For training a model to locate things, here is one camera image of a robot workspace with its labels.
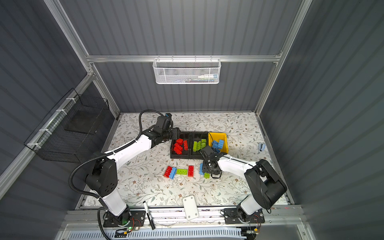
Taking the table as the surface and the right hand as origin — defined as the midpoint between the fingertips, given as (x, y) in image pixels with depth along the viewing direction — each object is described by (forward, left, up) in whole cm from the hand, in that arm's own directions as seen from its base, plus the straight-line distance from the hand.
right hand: (208, 169), depth 90 cm
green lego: (+18, +2, +2) cm, 18 cm away
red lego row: (+11, +19, +1) cm, 21 cm away
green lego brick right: (+14, +8, +3) cm, 17 cm away
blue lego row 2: (-3, +21, +2) cm, 21 cm away
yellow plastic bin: (+21, -7, +5) cm, 23 cm away
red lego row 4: (-1, +10, 0) cm, 10 cm away
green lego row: (+15, +6, +2) cm, 17 cm away
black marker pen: (-28, +29, 0) cm, 40 cm away
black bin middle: (+25, +9, -1) cm, 26 cm away
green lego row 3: (-4, +1, -1) cm, 4 cm away
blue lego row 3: (-1, +4, +1) cm, 4 cm away
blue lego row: (+16, -9, +4) cm, 18 cm away
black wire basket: (+7, +70, +28) cm, 76 cm away
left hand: (+16, +17, +16) cm, 28 cm away
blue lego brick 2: (+17, -5, +2) cm, 18 cm away
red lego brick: (+18, +18, +3) cm, 26 cm away
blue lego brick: (+13, -6, +2) cm, 15 cm away
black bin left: (+11, +14, -1) cm, 18 cm away
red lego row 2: (+13, +19, +2) cm, 24 cm away
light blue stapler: (+16, -37, +1) cm, 40 cm away
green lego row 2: (-2, +16, 0) cm, 16 cm away
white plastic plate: (-21, +10, +1) cm, 23 cm away
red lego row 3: (-2, +24, +1) cm, 24 cm away
